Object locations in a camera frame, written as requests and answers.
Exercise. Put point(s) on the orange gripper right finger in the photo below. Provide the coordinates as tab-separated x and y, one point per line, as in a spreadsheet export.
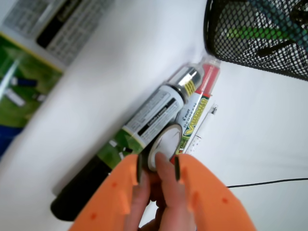
214	206

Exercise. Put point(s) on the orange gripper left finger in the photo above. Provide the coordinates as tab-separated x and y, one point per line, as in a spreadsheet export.
108	208

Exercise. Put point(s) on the white dotted pen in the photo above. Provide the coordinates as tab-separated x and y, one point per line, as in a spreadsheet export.
195	144

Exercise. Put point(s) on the red whiteboard marker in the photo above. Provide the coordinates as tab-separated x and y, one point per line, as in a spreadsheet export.
188	117

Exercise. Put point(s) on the black tape roll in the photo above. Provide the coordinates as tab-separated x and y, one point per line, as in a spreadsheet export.
166	142

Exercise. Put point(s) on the black mesh pen holder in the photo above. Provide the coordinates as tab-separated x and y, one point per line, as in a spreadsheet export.
269	35

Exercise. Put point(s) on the bare human hand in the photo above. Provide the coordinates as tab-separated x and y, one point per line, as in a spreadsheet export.
160	187

